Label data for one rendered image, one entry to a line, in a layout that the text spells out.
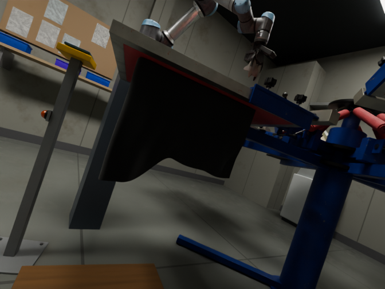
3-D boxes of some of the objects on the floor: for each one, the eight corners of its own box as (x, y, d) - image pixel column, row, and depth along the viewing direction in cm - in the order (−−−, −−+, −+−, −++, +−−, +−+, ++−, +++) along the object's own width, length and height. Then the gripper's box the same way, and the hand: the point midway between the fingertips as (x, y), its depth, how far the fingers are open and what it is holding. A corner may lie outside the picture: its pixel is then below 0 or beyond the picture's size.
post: (-43, 270, 71) (40, 29, 71) (-4, 237, 92) (61, 50, 92) (26, 275, 78) (101, 56, 78) (48, 243, 99) (107, 70, 99)
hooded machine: (335, 241, 307) (359, 168, 307) (320, 241, 276) (347, 161, 276) (292, 218, 367) (313, 158, 368) (276, 217, 336) (298, 151, 336)
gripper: (258, 49, 114) (247, 84, 114) (247, 38, 106) (236, 75, 107) (271, 46, 107) (259, 83, 108) (260, 34, 100) (248, 74, 100)
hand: (252, 76), depth 105 cm, fingers open, 4 cm apart
